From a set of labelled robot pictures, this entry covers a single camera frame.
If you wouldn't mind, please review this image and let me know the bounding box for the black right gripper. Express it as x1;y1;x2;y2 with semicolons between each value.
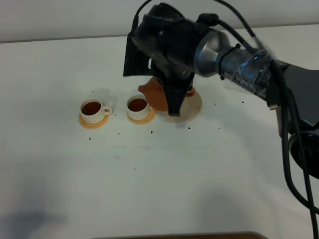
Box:
132;3;209;117

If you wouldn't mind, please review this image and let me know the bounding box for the brown clay teapot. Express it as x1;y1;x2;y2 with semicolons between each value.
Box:
138;77;196;112

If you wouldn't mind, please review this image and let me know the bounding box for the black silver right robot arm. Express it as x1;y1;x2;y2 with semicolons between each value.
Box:
123;0;319;179

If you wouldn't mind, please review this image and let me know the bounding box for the beige ceramic teapot saucer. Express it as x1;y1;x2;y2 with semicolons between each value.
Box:
160;87;202;122

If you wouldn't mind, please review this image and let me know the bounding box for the right orange wooden coaster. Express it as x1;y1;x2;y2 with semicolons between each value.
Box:
127;108;157;125

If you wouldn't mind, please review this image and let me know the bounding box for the orange wooden coaster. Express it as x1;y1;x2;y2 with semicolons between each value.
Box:
78;112;110;130
127;108;157;125

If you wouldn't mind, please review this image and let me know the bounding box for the right white teacup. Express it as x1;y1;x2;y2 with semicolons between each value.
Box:
127;95;151;120

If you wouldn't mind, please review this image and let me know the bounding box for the white teacup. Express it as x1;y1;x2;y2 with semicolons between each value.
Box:
80;98;113;124
127;95;151;120

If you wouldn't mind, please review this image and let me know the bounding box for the left white teacup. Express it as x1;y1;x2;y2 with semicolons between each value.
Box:
80;98;113;124

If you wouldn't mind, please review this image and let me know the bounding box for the left orange wooden coaster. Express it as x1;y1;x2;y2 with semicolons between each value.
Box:
78;112;110;130

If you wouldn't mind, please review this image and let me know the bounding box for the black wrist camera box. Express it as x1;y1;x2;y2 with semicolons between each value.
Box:
123;32;153;77

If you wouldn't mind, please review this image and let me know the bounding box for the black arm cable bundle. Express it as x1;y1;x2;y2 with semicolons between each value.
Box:
132;0;319;239

